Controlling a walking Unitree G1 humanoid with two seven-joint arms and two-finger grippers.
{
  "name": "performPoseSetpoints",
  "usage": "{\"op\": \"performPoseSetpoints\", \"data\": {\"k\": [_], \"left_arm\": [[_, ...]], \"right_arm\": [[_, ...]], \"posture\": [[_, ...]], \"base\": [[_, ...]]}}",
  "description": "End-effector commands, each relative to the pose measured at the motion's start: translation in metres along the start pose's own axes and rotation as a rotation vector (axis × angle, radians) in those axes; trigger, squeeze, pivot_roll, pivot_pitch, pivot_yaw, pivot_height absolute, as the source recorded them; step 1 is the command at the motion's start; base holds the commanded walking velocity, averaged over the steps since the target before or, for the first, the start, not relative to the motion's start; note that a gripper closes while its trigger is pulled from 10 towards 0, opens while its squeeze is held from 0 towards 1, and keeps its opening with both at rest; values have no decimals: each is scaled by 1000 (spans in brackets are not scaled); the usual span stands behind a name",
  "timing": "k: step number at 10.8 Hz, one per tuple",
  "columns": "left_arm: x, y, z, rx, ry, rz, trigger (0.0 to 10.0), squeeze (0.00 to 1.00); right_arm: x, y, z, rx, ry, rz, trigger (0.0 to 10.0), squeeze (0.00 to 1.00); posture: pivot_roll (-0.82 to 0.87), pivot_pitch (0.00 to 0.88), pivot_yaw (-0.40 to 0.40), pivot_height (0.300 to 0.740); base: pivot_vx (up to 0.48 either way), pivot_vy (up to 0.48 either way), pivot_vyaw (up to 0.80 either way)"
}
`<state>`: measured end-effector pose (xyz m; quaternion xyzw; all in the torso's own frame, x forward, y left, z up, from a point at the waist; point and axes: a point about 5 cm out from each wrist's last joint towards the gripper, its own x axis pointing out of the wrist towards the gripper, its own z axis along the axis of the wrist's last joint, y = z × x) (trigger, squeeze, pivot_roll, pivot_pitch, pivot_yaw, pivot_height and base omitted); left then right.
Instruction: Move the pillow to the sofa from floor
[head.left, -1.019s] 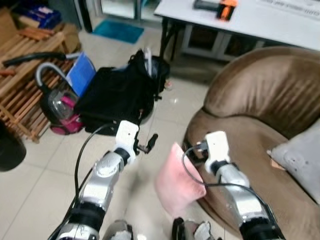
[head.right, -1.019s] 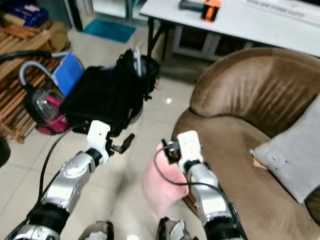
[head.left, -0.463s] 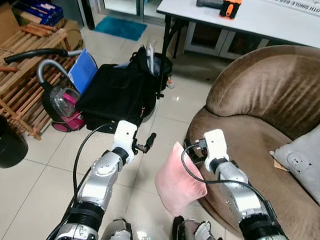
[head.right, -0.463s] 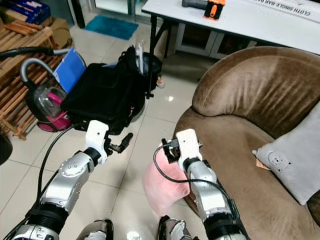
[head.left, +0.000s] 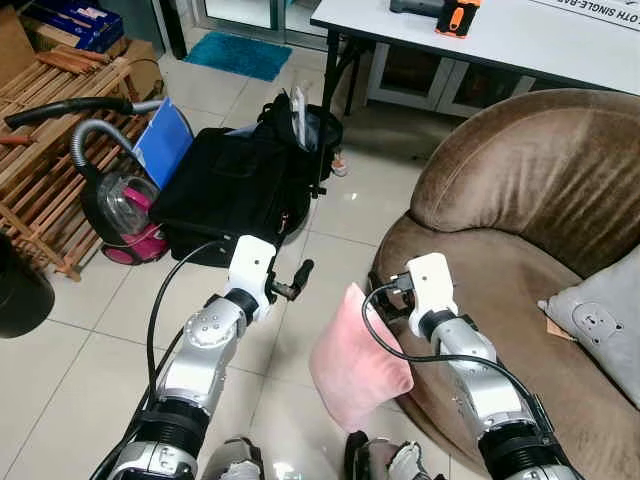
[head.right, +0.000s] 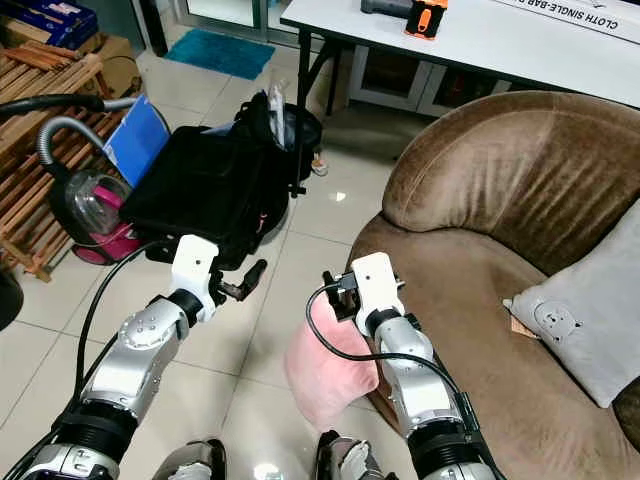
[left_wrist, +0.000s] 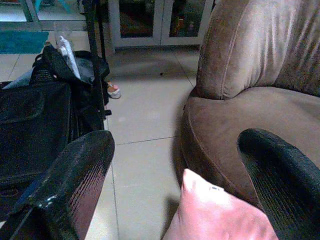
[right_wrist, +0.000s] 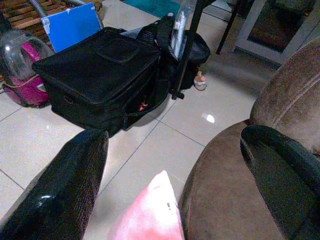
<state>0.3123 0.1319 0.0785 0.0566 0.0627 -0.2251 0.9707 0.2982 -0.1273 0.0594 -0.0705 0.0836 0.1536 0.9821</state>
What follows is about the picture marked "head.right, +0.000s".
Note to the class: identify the brown cardboard box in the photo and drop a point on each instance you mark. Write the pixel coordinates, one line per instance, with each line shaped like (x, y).
(120, 65)

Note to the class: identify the grey device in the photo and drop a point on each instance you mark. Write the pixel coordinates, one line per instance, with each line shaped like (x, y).
(385, 6)

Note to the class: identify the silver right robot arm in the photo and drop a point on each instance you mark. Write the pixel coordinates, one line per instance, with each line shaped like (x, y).
(420, 385)

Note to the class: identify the robot left leg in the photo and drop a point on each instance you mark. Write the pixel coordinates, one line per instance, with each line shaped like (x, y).
(190, 462)

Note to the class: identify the blue folder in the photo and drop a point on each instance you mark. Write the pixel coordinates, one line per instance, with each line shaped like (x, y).
(140, 138)

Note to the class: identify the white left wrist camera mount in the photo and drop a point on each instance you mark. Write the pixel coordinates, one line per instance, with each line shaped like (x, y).
(192, 262)

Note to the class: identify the blue printed box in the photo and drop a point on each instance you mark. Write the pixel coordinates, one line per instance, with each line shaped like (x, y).
(55, 20)

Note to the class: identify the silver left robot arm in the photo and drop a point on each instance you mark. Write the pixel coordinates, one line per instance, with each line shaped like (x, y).
(145, 345)

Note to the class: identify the wooden slatted rack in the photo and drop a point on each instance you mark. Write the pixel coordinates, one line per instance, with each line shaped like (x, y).
(25, 170)

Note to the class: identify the pink black vacuum cleaner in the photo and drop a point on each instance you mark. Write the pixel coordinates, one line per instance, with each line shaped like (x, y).
(95, 215)

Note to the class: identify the orange black power tool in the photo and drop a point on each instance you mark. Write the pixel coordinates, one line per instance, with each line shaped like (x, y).
(426, 18)

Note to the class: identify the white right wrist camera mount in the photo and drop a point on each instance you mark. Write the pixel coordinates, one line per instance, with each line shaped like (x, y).
(378, 280)

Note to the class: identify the small orange card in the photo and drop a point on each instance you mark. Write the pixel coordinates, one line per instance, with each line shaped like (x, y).
(520, 326)

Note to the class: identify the robot right leg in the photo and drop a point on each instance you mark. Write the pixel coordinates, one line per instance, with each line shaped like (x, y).
(350, 462)

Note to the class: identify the robot leg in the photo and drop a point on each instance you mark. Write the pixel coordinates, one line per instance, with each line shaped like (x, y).
(350, 462)
(190, 462)

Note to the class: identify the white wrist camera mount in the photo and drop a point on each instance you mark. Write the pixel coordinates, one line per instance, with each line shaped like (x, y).
(378, 280)
(192, 262)

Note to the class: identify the white table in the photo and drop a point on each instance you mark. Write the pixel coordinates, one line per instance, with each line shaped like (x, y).
(510, 45)

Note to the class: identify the black fabric bag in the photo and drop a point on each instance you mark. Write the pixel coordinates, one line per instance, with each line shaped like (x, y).
(210, 185)

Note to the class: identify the teal floor mat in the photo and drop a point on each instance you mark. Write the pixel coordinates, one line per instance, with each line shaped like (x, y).
(220, 53)

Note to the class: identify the pink pillow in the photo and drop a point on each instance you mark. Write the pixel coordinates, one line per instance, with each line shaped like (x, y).
(320, 375)

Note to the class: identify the grey pillow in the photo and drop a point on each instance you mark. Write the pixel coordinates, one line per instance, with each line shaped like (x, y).
(590, 320)

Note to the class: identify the brown suede sofa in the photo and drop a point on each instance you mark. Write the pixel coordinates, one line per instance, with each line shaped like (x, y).
(510, 170)

